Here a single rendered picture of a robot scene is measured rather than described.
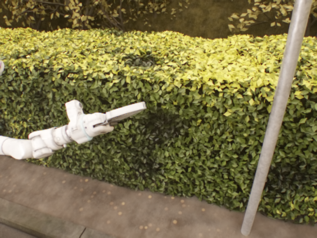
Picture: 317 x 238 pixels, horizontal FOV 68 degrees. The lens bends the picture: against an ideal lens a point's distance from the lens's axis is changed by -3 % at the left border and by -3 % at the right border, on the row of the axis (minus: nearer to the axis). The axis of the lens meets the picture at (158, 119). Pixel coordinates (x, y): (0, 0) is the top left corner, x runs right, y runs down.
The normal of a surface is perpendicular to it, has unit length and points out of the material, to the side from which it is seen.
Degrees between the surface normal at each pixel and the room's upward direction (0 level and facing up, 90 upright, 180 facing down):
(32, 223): 0
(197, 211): 6
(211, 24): 54
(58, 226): 0
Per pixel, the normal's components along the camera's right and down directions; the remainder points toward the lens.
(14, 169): -0.07, -0.77
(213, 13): -0.26, -0.09
